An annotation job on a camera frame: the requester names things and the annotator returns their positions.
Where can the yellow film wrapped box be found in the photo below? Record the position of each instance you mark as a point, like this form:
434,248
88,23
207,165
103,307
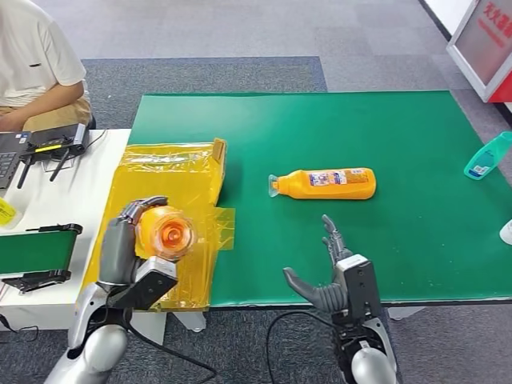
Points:
180,180

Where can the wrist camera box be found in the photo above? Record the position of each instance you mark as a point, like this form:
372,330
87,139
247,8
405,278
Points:
152,286
359,291

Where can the orange detergent bottle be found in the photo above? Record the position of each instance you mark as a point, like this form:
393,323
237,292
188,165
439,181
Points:
331,190
168,233

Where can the teal plastic bottle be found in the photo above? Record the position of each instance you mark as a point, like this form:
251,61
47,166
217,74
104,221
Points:
488,159

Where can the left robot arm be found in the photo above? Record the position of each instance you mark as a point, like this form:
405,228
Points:
100,350

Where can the red and white sign board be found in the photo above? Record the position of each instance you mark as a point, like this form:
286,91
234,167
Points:
479,48

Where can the black router with antennas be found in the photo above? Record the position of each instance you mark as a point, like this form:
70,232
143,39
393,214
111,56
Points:
52,140

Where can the person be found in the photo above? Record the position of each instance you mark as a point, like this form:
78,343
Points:
28,53

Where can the white table foot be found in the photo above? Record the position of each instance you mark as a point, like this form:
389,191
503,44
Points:
404,314

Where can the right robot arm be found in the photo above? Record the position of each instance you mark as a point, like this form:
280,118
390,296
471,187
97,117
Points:
371,371

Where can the yellow sticker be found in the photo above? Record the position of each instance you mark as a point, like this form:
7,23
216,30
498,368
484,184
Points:
6,213

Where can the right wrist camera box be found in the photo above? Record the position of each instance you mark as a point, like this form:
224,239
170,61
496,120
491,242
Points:
359,291

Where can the black laptop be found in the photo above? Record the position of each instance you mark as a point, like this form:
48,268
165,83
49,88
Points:
10,159

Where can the small green belt conveyor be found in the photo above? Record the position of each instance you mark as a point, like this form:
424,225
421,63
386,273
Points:
35,252

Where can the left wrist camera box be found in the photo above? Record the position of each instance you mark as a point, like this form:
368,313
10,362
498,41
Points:
152,286

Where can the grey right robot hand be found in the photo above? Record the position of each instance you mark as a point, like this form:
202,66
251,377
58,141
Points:
324,297

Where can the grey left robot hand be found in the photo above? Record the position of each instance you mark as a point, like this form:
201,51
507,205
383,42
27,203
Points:
115,254

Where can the white plastic bottle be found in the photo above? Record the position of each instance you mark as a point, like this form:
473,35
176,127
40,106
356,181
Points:
507,233

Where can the green table mat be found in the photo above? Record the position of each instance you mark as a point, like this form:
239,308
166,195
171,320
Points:
280,132

